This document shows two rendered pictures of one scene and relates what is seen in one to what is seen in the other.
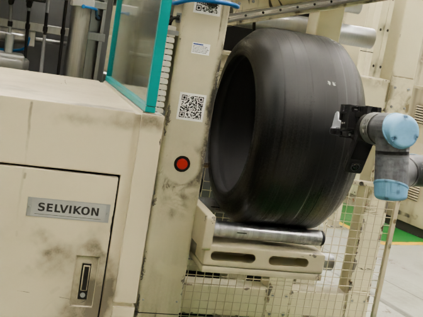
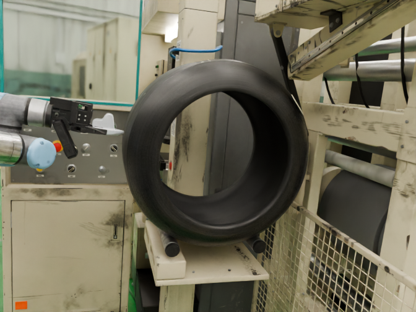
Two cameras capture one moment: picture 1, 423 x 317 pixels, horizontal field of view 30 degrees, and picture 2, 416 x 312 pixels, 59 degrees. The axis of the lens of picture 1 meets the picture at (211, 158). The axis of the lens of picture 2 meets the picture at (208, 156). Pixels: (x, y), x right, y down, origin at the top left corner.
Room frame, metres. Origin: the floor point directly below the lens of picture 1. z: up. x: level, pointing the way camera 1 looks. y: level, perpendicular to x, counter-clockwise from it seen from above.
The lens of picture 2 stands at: (2.32, -1.38, 1.38)
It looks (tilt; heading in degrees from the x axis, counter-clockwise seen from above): 11 degrees down; 91
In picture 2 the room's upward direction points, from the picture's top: 5 degrees clockwise
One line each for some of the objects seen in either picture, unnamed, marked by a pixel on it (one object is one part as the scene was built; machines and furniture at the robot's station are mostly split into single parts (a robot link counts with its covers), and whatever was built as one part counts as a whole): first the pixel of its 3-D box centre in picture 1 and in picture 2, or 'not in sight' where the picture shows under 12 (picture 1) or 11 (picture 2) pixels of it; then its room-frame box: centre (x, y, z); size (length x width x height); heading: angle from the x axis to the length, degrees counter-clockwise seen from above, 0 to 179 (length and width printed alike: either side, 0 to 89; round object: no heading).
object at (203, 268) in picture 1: (243, 252); (200, 254); (2.30, -0.14, 0.80); 0.37 x 0.36 x 0.02; 17
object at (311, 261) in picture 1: (260, 255); (162, 245); (2.17, -0.18, 0.83); 0.36 x 0.09 x 0.06; 107
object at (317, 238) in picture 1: (265, 233); (164, 228); (2.17, -0.19, 0.90); 0.35 x 0.05 x 0.05; 107
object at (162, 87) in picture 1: (157, 112); not in sight; (2.16, 0.17, 1.19); 0.05 x 0.04 x 0.48; 17
